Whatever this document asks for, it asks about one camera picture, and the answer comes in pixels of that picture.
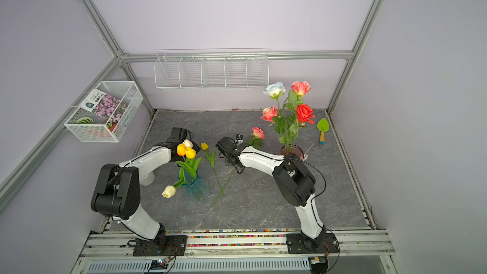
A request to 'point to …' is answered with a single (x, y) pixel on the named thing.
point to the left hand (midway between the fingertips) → (198, 151)
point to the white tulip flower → (170, 191)
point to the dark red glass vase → (297, 151)
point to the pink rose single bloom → (257, 134)
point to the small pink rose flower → (269, 113)
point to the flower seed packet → (108, 106)
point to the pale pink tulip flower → (188, 144)
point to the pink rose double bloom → (290, 121)
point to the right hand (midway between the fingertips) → (233, 158)
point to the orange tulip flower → (181, 150)
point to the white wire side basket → (89, 126)
